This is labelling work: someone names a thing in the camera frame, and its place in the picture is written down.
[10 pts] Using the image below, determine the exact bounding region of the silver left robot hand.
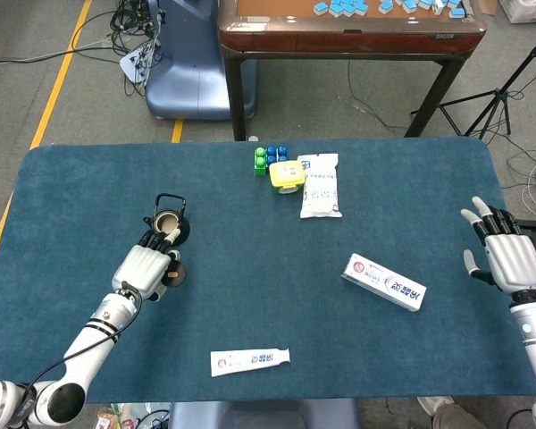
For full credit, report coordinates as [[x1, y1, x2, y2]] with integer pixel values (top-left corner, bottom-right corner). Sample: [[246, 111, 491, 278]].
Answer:
[[111, 228, 183, 303]]

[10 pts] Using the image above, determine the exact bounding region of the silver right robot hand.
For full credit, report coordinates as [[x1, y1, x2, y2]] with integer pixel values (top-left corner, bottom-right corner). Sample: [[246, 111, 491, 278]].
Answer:
[[459, 195, 536, 295]]

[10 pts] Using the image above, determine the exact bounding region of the black lid with orange knob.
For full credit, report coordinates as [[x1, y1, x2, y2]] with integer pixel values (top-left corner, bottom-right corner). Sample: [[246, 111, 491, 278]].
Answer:
[[163, 261, 188, 287]]

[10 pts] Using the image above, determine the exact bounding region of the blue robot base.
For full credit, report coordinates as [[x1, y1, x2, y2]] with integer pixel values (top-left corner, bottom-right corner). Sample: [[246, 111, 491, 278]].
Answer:
[[145, 0, 258, 121]]

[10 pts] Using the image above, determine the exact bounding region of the black cast iron teapot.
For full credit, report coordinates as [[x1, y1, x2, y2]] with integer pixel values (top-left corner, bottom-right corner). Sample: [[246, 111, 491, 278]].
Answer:
[[142, 192, 191, 248]]

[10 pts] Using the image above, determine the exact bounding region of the teal blue carpeted table top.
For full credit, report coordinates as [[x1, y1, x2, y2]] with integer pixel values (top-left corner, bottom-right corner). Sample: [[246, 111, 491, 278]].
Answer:
[[0, 137, 536, 408]]

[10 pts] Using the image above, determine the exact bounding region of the green tub with yellow lid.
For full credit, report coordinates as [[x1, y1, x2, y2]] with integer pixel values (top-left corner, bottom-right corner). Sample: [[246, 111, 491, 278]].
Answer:
[[268, 160, 306, 197]]

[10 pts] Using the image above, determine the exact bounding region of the white toothpaste box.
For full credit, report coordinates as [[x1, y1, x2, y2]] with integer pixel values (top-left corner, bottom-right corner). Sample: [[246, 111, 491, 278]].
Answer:
[[341, 253, 428, 313]]

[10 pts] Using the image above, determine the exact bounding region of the white toothpaste tube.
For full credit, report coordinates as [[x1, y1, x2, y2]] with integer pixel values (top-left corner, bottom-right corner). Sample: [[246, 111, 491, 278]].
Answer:
[[210, 347, 291, 378]]

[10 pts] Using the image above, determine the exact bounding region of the green building block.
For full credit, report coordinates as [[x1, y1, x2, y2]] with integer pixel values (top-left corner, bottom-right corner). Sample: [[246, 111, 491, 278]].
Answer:
[[254, 146, 269, 177]]

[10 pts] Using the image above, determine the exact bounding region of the black tripod stand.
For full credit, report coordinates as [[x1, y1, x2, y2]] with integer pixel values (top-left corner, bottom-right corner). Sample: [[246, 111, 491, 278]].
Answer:
[[410, 26, 536, 139]]

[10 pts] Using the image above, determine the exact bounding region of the grey sneaker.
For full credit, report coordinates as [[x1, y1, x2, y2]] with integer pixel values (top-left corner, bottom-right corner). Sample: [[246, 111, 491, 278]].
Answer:
[[417, 395, 456, 419]]

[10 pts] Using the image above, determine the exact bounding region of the blue building block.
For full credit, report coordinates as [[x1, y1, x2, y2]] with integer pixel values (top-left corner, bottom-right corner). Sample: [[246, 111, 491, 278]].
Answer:
[[265, 143, 290, 165]]

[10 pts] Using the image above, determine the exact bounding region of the blue grey robot torso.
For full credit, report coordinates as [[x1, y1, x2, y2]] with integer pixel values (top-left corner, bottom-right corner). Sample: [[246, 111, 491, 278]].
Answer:
[[168, 397, 362, 429]]

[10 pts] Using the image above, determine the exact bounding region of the white wet wipes pack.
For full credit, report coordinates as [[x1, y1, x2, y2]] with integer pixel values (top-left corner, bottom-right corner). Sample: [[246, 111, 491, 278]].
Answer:
[[297, 153, 343, 220]]

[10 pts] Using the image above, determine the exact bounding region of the white power strip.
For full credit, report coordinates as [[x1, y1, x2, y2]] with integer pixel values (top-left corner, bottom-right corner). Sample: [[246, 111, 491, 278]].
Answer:
[[119, 44, 155, 86]]

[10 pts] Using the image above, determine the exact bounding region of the white plastic basket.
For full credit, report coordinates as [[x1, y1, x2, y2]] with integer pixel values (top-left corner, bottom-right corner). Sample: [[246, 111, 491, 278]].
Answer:
[[504, 0, 536, 24]]

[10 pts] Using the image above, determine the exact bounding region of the brown mahjong table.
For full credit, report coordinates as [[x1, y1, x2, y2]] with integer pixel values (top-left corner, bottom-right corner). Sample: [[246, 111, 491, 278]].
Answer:
[[217, 0, 487, 142]]

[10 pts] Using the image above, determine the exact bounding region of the white floor cable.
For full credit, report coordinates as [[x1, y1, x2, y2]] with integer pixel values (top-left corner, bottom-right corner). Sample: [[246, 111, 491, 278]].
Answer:
[[504, 151, 536, 214]]

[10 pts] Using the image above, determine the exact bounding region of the black floor cable bundle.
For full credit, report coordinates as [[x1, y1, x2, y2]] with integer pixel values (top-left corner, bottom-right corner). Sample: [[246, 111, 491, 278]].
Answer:
[[109, 0, 166, 97]]

